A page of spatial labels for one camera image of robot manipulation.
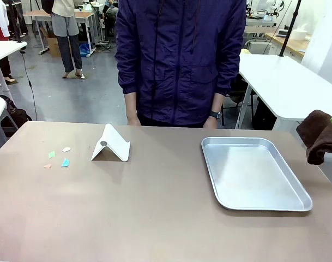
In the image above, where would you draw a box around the brown towel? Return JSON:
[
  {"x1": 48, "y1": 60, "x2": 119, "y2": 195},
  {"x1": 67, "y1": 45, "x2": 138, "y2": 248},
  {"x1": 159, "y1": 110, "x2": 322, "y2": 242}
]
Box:
[{"x1": 295, "y1": 109, "x2": 332, "y2": 165}]

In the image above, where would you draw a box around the person's right forearm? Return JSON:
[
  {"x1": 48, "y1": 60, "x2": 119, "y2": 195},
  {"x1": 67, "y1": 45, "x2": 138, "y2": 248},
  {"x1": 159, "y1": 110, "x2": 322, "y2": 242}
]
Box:
[{"x1": 124, "y1": 91, "x2": 140, "y2": 115}]

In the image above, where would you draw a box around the person's left forearm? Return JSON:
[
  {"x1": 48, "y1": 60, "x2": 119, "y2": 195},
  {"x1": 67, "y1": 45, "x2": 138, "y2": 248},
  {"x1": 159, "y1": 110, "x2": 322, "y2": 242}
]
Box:
[{"x1": 210, "y1": 92, "x2": 226, "y2": 113}]

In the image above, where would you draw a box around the person's left hand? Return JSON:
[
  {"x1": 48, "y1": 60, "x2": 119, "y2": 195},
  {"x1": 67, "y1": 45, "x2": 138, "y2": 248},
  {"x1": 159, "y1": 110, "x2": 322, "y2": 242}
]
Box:
[{"x1": 202, "y1": 117, "x2": 219, "y2": 129}]

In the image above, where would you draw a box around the person's right hand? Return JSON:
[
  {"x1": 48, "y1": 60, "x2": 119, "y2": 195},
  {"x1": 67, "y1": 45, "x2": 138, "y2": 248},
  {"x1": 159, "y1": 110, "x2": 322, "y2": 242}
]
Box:
[{"x1": 126, "y1": 112, "x2": 142, "y2": 127}]

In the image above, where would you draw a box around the large white table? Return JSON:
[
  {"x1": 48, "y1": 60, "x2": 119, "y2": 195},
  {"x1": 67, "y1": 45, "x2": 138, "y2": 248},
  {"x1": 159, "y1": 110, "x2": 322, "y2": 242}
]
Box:
[{"x1": 234, "y1": 53, "x2": 332, "y2": 130}]

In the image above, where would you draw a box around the wooden workbench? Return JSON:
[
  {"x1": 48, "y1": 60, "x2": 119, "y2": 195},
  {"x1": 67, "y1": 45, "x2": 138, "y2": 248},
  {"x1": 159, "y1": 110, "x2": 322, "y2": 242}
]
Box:
[{"x1": 264, "y1": 31, "x2": 310, "y2": 58}]

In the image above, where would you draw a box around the white tissue box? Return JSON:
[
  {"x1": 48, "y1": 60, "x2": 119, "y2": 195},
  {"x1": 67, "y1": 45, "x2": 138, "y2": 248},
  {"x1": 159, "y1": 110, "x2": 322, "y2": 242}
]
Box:
[{"x1": 291, "y1": 23, "x2": 310, "y2": 41}]

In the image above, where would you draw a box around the black tripod pole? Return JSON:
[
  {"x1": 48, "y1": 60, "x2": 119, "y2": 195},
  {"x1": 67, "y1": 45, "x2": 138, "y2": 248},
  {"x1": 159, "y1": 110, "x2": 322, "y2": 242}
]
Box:
[{"x1": 279, "y1": 0, "x2": 303, "y2": 57}]

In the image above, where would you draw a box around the silver metal tray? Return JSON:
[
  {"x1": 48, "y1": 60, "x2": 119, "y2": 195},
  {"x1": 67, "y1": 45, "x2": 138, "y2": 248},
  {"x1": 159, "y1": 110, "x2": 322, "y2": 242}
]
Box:
[{"x1": 201, "y1": 136, "x2": 313, "y2": 212}]

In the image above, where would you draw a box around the person in navy jacket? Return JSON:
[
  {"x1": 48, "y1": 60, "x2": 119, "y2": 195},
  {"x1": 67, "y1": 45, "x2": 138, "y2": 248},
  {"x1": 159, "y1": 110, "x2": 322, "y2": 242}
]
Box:
[{"x1": 114, "y1": 0, "x2": 247, "y2": 126}]

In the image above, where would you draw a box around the white folded roller stand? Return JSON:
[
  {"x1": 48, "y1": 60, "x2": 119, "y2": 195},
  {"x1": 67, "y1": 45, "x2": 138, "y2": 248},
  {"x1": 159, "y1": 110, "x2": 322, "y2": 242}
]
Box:
[{"x1": 90, "y1": 123, "x2": 131, "y2": 162}]

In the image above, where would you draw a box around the seated person in background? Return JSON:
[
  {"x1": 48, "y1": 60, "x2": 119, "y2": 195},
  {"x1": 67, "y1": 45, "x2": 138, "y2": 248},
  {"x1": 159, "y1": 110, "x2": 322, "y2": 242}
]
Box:
[{"x1": 101, "y1": 0, "x2": 119, "y2": 38}]

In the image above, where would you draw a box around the blue plastic bag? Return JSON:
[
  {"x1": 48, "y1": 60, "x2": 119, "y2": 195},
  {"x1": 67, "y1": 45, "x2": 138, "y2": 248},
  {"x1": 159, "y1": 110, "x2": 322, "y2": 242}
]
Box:
[{"x1": 79, "y1": 43, "x2": 92, "y2": 58}]

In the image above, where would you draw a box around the bystander in grey trousers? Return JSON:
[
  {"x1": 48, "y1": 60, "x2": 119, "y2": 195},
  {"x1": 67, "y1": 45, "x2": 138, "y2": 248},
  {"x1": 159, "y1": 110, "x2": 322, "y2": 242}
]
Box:
[{"x1": 41, "y1": 0, "x2": 86, "y2": 80}]

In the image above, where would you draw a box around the cardboard box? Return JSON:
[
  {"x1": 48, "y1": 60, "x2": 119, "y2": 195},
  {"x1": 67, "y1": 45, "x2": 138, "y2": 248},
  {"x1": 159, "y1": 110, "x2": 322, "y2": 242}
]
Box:
[{"x1": 39, "y1": 27, "x2": 62, "y2": 58}]

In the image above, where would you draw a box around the wooden top desk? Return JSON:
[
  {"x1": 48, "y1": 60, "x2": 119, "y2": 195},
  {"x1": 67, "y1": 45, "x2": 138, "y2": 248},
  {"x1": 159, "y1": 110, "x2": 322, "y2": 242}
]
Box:
[{"x1": 23, "y1": 10, "x2": 98, "y2": 55}]

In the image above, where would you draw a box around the black bag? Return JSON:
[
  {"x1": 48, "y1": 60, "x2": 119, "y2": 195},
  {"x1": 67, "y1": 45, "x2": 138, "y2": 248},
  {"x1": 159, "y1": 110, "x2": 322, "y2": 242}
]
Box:
[{"x1": 0, "y1": 94, "x2": 33, "y2": 129}]

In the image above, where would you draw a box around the small white table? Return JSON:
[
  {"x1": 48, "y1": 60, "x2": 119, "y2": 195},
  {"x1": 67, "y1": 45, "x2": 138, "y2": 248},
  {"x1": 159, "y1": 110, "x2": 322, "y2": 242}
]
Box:
[{"x1": 0, "y1": 40, "x2": 28, "y2": 95}]

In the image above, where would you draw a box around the black hanging cable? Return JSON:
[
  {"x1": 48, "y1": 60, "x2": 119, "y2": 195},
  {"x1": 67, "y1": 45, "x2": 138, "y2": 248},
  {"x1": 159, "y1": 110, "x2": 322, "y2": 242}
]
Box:
[{"x1": 19, "y1": 49, "x2": 38, "y2": 121}]

